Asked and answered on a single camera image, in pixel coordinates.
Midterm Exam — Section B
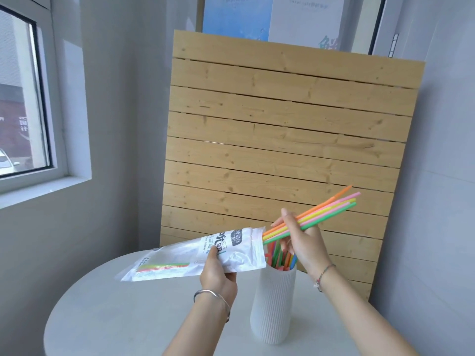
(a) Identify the blue poster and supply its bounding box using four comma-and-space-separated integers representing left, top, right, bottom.
202, 0, 275, 40

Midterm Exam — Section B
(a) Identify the white car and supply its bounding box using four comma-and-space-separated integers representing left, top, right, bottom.
0, 147, 22, 176

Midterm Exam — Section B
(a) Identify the colourful string bracelet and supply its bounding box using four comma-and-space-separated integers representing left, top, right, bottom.
314, 264, 337, 293

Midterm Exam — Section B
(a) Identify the bunch of colourful straws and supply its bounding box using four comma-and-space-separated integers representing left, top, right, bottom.
265, 241, 298, 272

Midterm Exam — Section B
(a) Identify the person's right forearm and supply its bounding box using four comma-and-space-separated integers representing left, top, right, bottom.
315, 264, 421, 356

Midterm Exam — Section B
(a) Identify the wooden slatted panel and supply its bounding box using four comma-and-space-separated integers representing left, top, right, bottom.
160, 29, 426, 302

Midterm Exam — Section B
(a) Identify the white poster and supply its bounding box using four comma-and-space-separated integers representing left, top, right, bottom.
268, 0, 346, 51

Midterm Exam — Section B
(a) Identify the person's left hand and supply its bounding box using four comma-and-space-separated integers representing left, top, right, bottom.
199, 249, 238, 300

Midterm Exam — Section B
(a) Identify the person's right hand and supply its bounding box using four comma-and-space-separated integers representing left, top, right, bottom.
273, 208, 333, 279

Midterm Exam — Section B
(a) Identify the bundle of straws inside bag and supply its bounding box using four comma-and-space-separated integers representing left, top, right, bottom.
137, 261, 190, 273

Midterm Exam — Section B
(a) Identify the silver bangle bracelet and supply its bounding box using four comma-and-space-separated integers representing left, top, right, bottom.
193, 289, 231, 324

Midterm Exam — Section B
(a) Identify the green drinking straw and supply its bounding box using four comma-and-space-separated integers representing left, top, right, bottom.
263, 201, 357, 245

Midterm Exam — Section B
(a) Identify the yellow drinking straw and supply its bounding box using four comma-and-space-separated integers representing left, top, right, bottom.
263, 198, 357, 242

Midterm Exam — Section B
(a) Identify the orange drinking straw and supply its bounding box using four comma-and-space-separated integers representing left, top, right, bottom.
263, 185, 353, 238

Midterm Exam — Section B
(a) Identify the pink drinking straw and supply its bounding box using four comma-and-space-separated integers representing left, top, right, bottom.
263, 192, 361, 240

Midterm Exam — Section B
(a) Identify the black door frame strip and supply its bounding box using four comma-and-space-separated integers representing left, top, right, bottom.
368, 0, 388, 56

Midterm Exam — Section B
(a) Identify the person's left forearm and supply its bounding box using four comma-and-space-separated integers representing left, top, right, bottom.
163, 291, 231, 356

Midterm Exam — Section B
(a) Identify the white framed window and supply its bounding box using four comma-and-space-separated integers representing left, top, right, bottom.
0, 0, 93, 210

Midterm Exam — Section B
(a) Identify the clear plastic straw bag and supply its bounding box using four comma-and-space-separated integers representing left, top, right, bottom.
115, 225, 268, 282

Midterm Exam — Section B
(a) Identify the white ribbed vase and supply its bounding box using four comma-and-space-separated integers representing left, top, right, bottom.
250, 264, 297, 345

